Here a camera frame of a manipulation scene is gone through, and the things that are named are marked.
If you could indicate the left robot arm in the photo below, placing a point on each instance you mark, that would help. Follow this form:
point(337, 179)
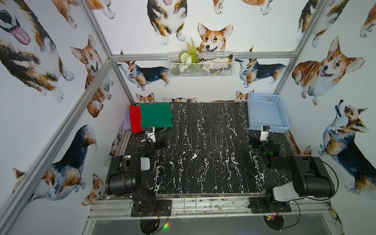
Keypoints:
point(125, 178)

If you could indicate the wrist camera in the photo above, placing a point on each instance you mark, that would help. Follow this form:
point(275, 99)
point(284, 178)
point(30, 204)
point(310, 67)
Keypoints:
point(265, 130)
point(150, 131)

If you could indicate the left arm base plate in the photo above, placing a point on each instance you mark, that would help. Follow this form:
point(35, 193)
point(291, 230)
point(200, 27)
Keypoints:
point(156, 208)

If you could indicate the aluminium frame bar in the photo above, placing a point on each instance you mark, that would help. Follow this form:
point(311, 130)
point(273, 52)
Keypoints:
point(17, 202)
point(237, 55)

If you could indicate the folded lilac t-shirt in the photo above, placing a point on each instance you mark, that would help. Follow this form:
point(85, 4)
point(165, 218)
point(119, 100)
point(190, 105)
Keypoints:
point(126, 125)

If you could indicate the aluminium front rail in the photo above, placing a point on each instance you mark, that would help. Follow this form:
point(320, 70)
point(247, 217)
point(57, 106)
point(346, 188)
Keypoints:
point(197, 207)

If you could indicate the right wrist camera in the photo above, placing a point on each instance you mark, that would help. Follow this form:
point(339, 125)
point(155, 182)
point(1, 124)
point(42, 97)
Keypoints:
point(265, 130)

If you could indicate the folded red t-shirt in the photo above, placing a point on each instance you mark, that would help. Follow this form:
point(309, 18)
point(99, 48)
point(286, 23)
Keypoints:
point(135, 119)

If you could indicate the green t-shirt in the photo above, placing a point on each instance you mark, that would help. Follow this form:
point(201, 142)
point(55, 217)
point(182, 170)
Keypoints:
point(156, 115)

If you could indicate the light blue plastic basket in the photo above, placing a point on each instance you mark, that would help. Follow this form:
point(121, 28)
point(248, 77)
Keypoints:
point(267, 110)

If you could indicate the aluminium frame left bar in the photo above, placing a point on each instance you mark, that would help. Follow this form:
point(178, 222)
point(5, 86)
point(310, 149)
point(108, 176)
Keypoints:
point(17, 202)

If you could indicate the green fern plant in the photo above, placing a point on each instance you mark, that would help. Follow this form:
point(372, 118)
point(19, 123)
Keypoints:
point(190, 54)

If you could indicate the aluminium frame back bar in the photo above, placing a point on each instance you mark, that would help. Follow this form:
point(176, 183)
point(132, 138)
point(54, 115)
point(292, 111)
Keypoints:
point(237, 55)

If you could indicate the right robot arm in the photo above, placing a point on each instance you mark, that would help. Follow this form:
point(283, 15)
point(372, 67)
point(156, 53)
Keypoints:
point(310, 178)

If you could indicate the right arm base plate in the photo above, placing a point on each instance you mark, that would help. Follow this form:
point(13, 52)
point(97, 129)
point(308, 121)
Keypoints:
point(264, 205)

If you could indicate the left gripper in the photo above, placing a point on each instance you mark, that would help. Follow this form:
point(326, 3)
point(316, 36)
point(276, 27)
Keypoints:
point(158, 142)

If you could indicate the white wire wall basket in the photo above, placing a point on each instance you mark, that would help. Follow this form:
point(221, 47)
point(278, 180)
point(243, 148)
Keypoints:
point(194, 70)

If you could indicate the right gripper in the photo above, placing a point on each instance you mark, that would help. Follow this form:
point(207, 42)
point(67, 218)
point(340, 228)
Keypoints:
point(257, 141)

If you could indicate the cream cloth items in basket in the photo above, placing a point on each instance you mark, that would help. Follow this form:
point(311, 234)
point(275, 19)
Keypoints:
point(217, 65)

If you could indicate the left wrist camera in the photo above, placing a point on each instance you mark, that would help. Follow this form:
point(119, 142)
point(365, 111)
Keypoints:
point(150, 131)

